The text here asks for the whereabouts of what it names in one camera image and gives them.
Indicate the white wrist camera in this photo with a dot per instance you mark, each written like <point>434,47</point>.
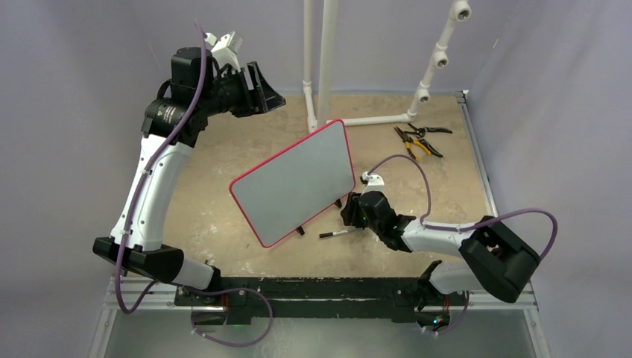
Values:
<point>372,182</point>
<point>225,49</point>

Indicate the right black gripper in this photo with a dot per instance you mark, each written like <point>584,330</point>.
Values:
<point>350,212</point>

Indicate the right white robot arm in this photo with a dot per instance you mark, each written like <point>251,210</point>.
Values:
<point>493,257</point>

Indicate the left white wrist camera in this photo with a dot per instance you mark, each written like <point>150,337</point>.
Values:
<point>225,49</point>

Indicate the white PVC pipe frame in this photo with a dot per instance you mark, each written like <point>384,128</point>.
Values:
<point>332,61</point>

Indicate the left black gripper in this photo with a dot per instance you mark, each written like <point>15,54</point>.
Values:
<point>261,98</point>

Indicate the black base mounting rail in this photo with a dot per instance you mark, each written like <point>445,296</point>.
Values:
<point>398,299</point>

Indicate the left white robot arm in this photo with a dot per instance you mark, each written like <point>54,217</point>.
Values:
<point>199,87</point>

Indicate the yellow-handled pliers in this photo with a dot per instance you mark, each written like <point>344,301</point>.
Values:
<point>410,142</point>

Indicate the black whiteboard marker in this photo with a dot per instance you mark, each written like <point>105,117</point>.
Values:
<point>331,234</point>

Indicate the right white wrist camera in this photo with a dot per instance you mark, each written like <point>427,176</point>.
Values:
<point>372,182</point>

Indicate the red-framed whiteboard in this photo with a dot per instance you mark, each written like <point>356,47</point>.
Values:
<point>282,193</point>

